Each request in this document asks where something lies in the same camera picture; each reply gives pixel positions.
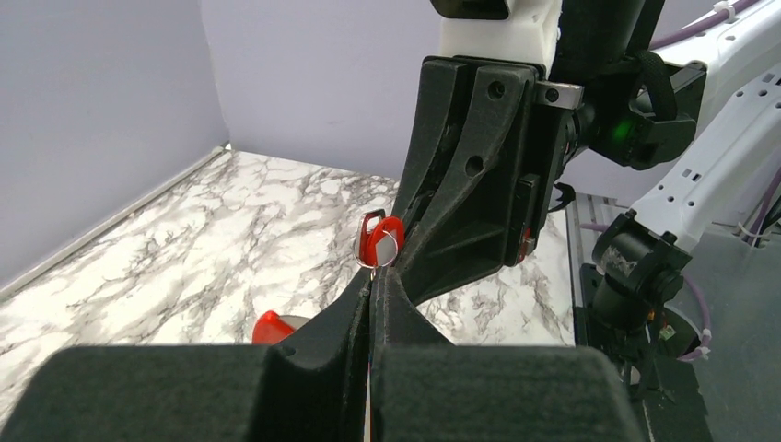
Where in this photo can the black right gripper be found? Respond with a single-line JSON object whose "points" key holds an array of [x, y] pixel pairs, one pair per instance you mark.
{"points": [[636, 110]]}

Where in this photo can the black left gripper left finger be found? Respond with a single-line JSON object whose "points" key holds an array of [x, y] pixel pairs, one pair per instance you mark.
{"points": [[309, 387]]}

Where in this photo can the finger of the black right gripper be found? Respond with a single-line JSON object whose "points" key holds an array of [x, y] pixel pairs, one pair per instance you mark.
{"points": [[439, 195]]}

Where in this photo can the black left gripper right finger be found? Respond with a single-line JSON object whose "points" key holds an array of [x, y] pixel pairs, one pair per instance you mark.
{"points": [[425, 388]]}

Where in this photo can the red plastic key tag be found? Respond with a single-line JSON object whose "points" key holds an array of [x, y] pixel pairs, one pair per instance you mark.
{"points": [[379, 239]]}

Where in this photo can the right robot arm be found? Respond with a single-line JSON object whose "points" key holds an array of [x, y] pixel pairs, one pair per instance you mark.
{"points": [[646, 247]]}

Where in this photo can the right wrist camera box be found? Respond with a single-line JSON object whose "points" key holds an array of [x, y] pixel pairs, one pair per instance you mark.
{"points": [[523, 31]]}

